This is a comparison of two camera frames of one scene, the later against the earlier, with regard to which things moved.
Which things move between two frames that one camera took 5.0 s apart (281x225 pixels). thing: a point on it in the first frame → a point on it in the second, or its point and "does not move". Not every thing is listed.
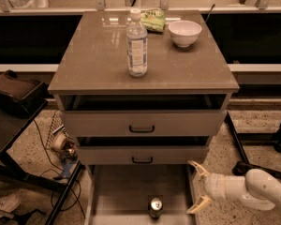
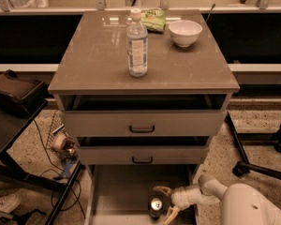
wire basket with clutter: [60, 142] does not move
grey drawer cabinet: [140, 137] does not move
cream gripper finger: [202, 202] → [171, 215]
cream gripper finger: [199, 169] → [164, 189]
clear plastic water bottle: [137, 46] does not move
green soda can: [155, 207] does not move
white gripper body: [215, 185] → [180, 199]
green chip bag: [154, 20] does not move
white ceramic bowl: [184, 33] does not move
